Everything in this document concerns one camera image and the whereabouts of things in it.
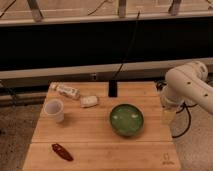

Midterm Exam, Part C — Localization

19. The small white lying container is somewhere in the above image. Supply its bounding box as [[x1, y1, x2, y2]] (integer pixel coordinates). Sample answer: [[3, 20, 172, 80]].
[[80, 96, 98, 108]]

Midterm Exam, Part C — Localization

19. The black hanging cable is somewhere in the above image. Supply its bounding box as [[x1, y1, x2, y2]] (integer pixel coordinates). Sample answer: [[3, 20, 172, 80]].
[[111, 10, 141, 82]]

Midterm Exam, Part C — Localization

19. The bamboo cutting board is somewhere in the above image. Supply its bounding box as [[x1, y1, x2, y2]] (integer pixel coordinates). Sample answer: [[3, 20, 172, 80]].
[[23, 82, 181, 171]]

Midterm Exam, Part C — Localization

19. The black upright block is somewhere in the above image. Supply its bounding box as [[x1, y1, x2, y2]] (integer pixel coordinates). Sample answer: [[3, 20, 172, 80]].
[[108, 80, 117, 97]]

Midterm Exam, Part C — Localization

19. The black cable on floor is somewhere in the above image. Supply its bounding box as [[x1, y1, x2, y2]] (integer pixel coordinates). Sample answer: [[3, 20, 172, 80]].
[[171, 102, 198, 139]]

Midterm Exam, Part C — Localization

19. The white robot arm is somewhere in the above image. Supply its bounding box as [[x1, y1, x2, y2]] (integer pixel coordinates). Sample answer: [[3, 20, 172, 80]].
[[160, 61, 213, 125]]

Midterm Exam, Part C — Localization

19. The green ceramic bowl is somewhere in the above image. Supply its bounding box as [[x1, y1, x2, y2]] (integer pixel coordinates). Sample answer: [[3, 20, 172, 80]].
[[109, 104, 144, 137]]

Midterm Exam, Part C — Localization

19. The dark red chili pepper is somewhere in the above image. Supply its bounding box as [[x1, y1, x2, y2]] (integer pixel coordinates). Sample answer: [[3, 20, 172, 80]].
[[52, 143, 73, 161]]

